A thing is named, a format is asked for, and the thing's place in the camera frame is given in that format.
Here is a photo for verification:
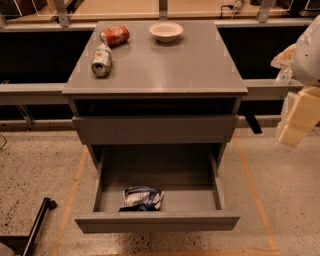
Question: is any grey metal rail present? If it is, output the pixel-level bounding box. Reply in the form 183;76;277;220
0;79;303;105

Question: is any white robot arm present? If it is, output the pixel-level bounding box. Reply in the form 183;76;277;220
271;15;320;147

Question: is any black cable with plug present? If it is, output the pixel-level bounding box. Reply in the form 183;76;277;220
219;0;244;20

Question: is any blue white chip bag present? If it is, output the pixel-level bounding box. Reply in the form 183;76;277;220
119;186;164;212

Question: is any green white soda can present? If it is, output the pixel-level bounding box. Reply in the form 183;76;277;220
91;44;112;77

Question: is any white bowl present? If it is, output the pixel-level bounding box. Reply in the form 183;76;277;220
149;22;183;43

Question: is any closed grey top drawer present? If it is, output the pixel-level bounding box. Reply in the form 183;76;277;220
73;115;238;145

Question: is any red soda can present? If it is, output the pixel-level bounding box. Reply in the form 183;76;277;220
99;25;130;47

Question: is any grey drawer cabinet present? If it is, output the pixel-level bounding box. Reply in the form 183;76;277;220
63;20;247;163

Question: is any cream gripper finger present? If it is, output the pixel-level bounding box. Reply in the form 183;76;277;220
277;86;320;147
276;92;296;139

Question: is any clear sanitizer bottle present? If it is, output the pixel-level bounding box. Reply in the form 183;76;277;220
276;67;292;86

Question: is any open grey middle drawer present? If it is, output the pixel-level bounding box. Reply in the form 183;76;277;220
75;144;240;233

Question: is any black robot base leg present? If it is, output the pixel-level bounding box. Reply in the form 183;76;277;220
0;197;57;256

